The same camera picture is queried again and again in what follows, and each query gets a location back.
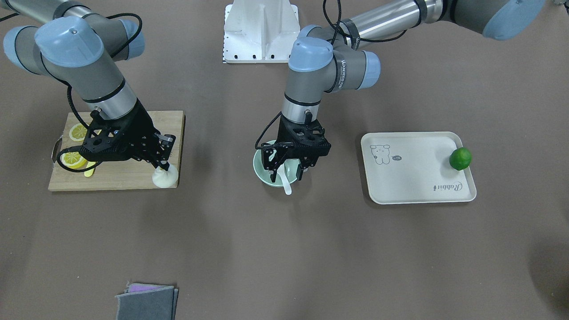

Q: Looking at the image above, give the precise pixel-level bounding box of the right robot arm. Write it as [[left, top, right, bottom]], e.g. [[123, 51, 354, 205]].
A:
[[1, 0, 176, 174]]

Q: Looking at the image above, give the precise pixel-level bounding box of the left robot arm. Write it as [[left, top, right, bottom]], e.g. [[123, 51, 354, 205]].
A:
[[255, 0, 545, 184]]

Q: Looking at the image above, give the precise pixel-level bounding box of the white ceramic spoon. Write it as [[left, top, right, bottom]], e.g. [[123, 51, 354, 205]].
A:
[[277, 160, 292, 195]]

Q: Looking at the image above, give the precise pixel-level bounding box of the wooden cutting board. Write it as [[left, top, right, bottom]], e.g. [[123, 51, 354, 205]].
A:
[[48, 111, 185, 191]]

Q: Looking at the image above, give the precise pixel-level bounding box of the mint green bowl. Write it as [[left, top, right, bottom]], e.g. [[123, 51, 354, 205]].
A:
[[253, 140, 300, 187]]

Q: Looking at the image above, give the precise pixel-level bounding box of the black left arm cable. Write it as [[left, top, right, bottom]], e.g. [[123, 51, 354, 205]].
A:
[[255, 0, 409, 150]]

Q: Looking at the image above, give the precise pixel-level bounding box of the lemon half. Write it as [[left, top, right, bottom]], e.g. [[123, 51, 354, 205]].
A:
[[59, 152, 88, 170]]

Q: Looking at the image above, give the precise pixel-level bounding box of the lemon slice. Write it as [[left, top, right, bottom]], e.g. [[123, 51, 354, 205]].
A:
[[68, 123, 88, 142]]

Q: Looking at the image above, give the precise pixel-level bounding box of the white rabbit serving tray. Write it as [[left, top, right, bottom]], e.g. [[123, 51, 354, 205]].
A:
[[361, 132, 477, 204]]

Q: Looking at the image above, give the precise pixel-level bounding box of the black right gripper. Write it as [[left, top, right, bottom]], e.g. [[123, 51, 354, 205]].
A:
[[79, 100, 176, 172]]

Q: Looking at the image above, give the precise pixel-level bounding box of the white metal base plate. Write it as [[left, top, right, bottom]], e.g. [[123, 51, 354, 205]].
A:
[[222, 0, 300, 64]]

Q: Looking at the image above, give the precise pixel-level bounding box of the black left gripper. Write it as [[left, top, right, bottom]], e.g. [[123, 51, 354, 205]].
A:
[[261, 113, 331, 182]]

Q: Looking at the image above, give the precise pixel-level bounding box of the white steamed bun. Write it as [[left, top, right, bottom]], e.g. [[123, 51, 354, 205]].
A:
[[151, 164, 179, 188]]

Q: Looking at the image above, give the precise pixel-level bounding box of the folded grey cloth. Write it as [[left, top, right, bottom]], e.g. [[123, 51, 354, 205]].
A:
[[116, 282, 179, 320]]

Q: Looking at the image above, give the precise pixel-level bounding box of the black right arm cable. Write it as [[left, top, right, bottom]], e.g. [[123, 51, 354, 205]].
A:
[[53, 13, 143, 172]]

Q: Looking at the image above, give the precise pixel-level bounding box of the green lime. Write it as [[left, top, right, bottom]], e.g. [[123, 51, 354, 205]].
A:
[[449, 147, 472, 171]]

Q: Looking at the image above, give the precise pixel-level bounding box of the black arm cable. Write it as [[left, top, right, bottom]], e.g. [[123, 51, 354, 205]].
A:
[[255, 0, 409, 150], [53, 13, 143, 172]]

